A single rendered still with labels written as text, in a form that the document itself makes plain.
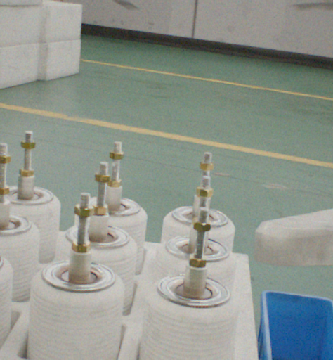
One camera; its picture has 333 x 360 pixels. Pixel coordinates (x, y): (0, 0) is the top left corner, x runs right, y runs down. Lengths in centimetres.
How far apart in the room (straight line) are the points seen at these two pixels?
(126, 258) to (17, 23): 259
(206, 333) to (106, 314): 10
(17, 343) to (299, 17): 508
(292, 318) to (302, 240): 75
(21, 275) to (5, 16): 247
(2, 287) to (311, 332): 54
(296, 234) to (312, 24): 534
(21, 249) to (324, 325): 49
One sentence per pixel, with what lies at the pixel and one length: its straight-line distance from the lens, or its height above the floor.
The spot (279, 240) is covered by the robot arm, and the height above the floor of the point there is 44.
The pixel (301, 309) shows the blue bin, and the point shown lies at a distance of 111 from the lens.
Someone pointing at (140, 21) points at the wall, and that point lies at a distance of 607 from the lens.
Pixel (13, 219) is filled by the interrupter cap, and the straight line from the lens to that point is 89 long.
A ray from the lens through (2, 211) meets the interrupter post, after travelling 86.
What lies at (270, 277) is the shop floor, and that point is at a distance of 147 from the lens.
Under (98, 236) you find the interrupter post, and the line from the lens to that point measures 85.
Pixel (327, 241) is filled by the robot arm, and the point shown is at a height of 44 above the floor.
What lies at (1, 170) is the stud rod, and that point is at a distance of 86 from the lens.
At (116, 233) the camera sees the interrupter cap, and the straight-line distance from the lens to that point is 87.
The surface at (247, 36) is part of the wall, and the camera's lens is 580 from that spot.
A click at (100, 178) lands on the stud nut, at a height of 33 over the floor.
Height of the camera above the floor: 56
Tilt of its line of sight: 16 degrees down
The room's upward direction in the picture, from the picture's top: 6 degrees clockwise
